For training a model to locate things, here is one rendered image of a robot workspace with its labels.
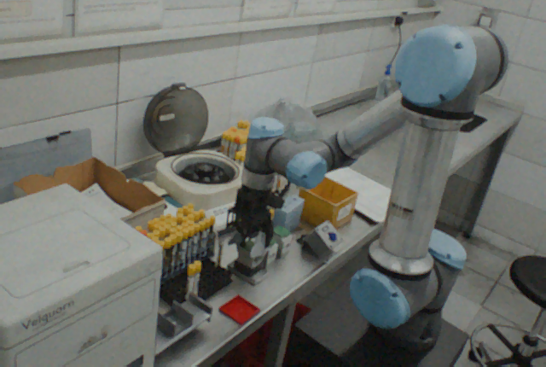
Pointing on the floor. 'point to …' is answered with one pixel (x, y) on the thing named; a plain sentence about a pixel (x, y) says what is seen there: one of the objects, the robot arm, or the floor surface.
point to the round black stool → (529, 265)
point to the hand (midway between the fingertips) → (250, 252)
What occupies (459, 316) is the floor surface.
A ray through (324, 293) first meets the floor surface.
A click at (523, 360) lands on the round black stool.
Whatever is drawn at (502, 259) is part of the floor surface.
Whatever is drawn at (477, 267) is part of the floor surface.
